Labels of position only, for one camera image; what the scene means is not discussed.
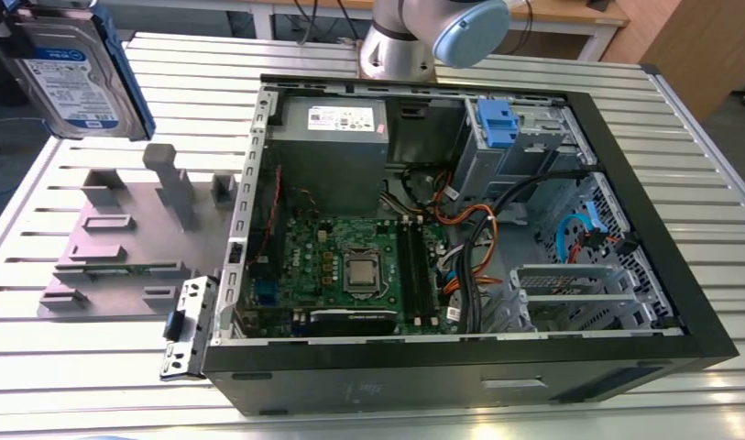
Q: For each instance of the CPU socket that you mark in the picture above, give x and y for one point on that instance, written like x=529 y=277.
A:
x=362 y=252

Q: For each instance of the metal card retainer bracket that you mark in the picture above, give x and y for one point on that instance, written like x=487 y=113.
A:
x=194 y=321

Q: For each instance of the metal disk bay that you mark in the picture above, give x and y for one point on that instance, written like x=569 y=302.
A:
x=567 y=298

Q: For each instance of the black open PC case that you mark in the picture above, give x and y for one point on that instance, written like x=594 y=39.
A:
x=409 y=376

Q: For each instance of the wooden cabinet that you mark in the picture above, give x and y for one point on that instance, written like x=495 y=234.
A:
x=696 y=46

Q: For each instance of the silver CPU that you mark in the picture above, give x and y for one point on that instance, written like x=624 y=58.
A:
x=362 y=273

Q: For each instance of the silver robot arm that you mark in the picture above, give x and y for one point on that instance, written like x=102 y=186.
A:
x=397 y=55

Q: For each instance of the grey parts rack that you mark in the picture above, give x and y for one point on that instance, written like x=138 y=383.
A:
x=134 y=293

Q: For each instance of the hard disk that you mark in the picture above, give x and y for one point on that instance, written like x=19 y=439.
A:
x=78 y=87

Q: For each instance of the green motherboard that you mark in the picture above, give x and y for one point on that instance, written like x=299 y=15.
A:
x=311 y=238

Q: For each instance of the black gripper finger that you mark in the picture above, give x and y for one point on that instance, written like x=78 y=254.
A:
x=20 y=43

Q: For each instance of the metal drive cage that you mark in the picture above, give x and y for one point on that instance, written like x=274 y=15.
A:
x=518 y=160

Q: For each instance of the grey power supply unit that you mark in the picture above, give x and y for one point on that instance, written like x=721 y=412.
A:
x=323 y=169

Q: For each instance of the blue plastic drive latch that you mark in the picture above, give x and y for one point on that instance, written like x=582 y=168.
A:
x=497 y=119

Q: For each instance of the wooden top desk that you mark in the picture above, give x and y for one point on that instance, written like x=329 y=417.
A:
x=591 y=14

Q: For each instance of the black RAM slot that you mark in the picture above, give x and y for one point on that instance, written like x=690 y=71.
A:
x=410 y=270
x=426 y=270

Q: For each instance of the black graphics card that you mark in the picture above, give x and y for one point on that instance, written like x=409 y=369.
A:
x=347 y=323

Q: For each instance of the green RAM stick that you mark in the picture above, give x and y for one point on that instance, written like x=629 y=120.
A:
x=136 y=269

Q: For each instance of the blue expansion slot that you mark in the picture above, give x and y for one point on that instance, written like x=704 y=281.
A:
x=266 y=293

